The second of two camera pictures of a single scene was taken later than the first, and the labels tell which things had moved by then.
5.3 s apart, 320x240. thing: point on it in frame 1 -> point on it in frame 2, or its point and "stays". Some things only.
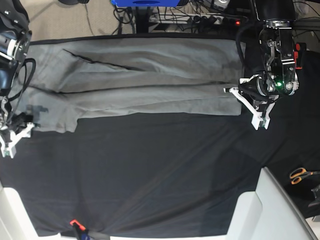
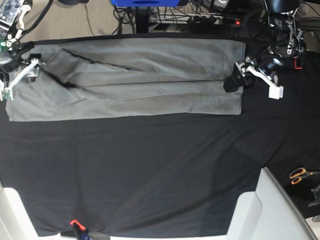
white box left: [15, 224] stays
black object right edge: [316, 192] stays
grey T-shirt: [66, 80] stays
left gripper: [9, 121] -> [17, 52]
